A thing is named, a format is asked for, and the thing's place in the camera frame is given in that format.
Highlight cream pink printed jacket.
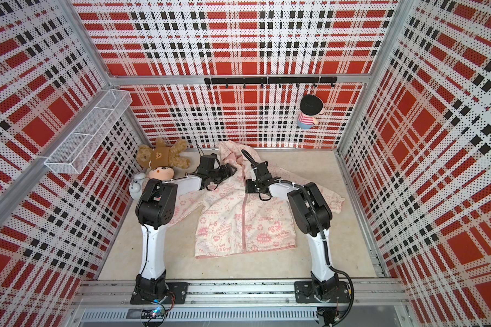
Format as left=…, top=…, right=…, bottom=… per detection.
left=167, top=140, right=346, bottom=259

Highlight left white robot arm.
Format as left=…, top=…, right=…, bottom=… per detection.
left=130, top=154, right=237, bottom=305

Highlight white wire mesh basket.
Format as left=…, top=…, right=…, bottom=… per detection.
left=44, top=89, right=132, bottom=174

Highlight blue striped hanging doll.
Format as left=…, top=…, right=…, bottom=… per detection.
left=297, top=94, right=324, bottom=130

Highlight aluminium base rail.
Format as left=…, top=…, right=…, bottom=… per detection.
left=65, top=278, right=415, bottom=326

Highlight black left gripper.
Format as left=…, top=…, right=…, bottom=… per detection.
left=209, top=163, right=239, bottom=183

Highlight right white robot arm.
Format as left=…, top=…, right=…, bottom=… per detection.
left=245, top=160, right=354, bottom=303

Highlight pale blue alarm clock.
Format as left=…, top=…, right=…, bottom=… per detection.
left=129, top=172, right=147, bottom=201

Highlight black corrugated cable conduit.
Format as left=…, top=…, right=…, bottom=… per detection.
left=241, top=149, right=356, bottom=324

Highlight black hook rail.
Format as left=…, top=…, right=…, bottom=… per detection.
left=204, top=76, right=338, bottom=87

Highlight green circuit board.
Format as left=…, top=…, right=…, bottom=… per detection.
left=140, top=307, right=167, bottom=322

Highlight brown teddy bear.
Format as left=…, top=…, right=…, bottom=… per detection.
left=136, top=138, right=190, bottom=170

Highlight pink plush doll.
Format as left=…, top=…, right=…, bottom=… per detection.
left=147, top=166, right=175, bottom=181

